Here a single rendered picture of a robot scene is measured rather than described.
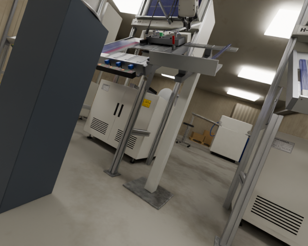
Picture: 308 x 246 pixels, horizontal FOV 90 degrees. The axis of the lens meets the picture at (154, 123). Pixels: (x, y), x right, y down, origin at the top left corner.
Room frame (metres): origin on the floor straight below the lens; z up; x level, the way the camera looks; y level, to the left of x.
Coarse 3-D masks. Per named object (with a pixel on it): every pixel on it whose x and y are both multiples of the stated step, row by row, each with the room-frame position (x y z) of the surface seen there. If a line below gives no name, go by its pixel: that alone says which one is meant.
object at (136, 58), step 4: (120, 52) 1.30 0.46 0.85; (108, 56) 1.22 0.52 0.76; (112, 56) 1.22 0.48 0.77; (116, 56) 1.21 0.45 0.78; (120, 56) 1.21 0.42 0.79; (124, 56) 1.21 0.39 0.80; (128, 56) 1.20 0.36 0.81; (132, 56) 1.20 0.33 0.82; (136, 56) 1.20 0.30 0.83; (140, 56) 1.19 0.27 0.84; (128, 60) 1.12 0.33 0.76; (132, 60) 1.12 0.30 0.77; (136, 60) 1.12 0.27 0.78; (140, 60) 1.12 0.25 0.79; (144, 60) 1.12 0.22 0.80; (144, 64) 1.04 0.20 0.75
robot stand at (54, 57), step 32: (32, 0) 0.50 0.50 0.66; (64, 0) 0.46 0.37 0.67; (32, 32) 0.48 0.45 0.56; (64, 32) 0.46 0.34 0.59; (96, 32) 0.57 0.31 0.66; (32, 64) 0.47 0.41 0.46; (64, 64) 0.50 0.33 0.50; (96, 64) 0.62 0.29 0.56; (0, 96) 0.50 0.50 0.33; (32, 96) 0.46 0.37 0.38; (64, 96) 0.53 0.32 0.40; (0, 128) 0.48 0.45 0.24; (32, 128) 0.47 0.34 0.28; (64, 128) 0.58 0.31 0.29; (0, 160) 0.47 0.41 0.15; (32, 160) 0.50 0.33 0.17; (0, 192) 0.46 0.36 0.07; (32, 192) 0.54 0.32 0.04
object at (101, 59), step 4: (100, 56) 1.16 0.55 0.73; (104, 56) 1.15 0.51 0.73; (100, 60) 1.18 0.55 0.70; (104, 60) 1.16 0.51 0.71; (112, 60) 1.11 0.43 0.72; (116, 60) 1.09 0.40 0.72; (120, 60) 1.07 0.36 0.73; (124, 60) 1.06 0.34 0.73; (112, 64) 1.13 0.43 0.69; (124, 64) 1.07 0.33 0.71; (128, 64) 1.05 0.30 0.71; (132, 64) 1.03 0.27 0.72; (136, 64) 1.01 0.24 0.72; (140, 64) 0.99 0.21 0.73; (124, 68) 1.09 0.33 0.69; (136, 68) 1.03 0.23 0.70; (140, 68) 1.01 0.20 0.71; (136, 72) 1.05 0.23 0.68; (140, 72) 1.03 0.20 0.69
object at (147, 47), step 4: (128, 40) 1.66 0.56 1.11; (132, 40) 1.65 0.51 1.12; (136, 40) 1.64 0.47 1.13; (148, 44) 1.48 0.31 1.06; (152, 44) 1.47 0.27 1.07; (156, 44) 1.47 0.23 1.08; (136, 48) 1.41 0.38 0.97; (140, 48) 1.39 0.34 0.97; (144, 48) 1.37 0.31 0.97; (148, 48) 1.37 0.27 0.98; (152, 48) 1.35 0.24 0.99; (156, 48) 1.36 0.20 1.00; (160, 48) 1.35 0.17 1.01; (164, 48) 1.35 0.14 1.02; (168, 48) 1.34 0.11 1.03; (144, 52) 1.44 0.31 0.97; (148, 52) 1.42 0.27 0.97; (168, 52) 1.26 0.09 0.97
